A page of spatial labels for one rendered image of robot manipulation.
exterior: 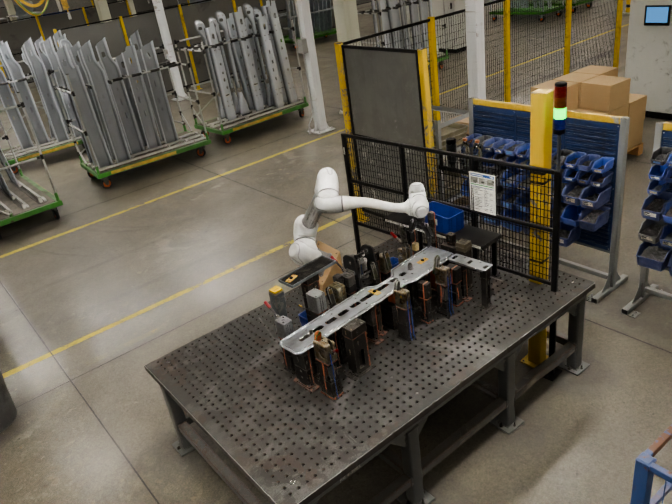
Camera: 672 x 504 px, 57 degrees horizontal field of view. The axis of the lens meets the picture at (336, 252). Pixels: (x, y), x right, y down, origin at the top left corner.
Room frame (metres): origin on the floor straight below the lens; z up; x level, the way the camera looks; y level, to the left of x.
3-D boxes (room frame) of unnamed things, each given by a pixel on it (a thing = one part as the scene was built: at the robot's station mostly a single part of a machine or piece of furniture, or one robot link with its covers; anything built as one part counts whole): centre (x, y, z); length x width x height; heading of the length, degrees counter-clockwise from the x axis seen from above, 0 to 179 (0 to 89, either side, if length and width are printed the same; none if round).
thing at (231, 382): (3.35, -0.18, 0.68); 2.56 x 1.61 x 0.04; 125
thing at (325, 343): (2.72, 0.14, 0.88); 0.15 x 0.11 x 0.36; 39
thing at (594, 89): (7.23, -3.32, 0.52); 1.20 x 0.80 x 1.05; 122
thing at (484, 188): (3.81, -1.05, 1.30); 0.23 x 0.02 x 0.31; 39
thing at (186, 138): (9.87, 2.83, 0.88); 1.91 x 1.00 x 1.76; 122
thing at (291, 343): (3.22, -0.19, 1.00); 1.38 x 0.22 x 0.02; 129
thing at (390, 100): (6.00, -0.70, 1.00); 1.34 x 0.14 x 2.00; 35
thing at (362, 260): (3.46, -0.15, 0.94); 0.18 x 0.13 x 0.49; 129
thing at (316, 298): (3.16, 0.16, 0.90); 0.13 x 0.10 x 0.41; 39
